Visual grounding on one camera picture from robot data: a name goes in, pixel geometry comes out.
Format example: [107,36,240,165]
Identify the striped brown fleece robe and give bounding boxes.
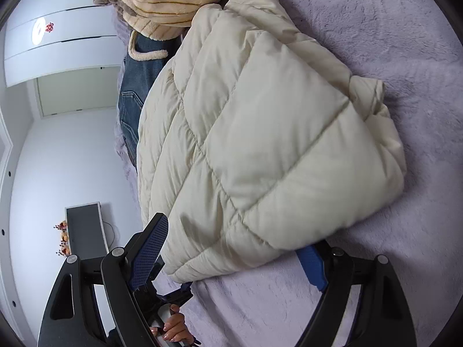
[93,0,250,60]

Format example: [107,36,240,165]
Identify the cream puffer jacket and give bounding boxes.
[137,0,407,284]

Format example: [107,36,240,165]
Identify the wall television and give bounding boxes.
[65,202,109,257]

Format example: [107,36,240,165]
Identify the purple plush blanket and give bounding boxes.
[112,0,463,347]

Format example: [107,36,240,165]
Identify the white door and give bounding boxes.
[34,74,122,117]

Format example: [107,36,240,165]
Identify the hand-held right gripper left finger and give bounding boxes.
[37,213,170,347]

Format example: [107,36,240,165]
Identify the blue denim jeans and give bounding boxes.
[117,31,181,169]

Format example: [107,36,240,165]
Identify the black television cable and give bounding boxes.
[102,220,117,247]

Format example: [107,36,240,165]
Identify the person's left hand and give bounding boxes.
[150,304,190,342]

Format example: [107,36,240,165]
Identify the orange flower decoration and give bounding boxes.
[54,220,71,257]

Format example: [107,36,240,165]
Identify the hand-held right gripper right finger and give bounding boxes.
[295,240,418,347]

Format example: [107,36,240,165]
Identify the white wardrobe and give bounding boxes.
[3,0,125,87]

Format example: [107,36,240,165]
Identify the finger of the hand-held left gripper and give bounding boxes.
[155,282,194,306]

